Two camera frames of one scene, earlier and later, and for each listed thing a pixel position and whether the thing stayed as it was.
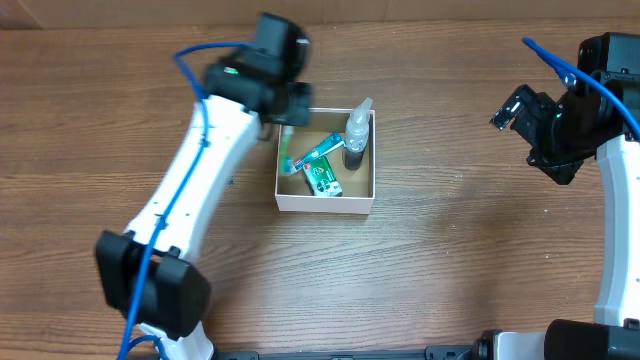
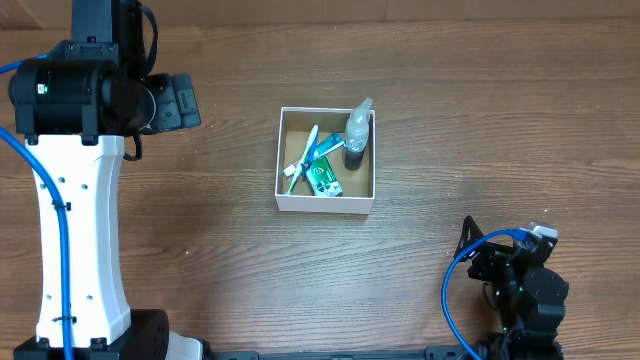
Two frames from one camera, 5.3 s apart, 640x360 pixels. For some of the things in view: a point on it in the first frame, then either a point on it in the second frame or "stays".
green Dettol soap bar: x=322 y=179 stays
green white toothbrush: x=286 y=162 to x=296 y=168
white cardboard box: x=293 y=191 stays
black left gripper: x=301 y=106 to x=168 y=114
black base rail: x=431 y=353 stays
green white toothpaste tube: x=334 y=141 stays
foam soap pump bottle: x=356 y=134 stays
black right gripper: x=564 y=164 to x=488 y=255
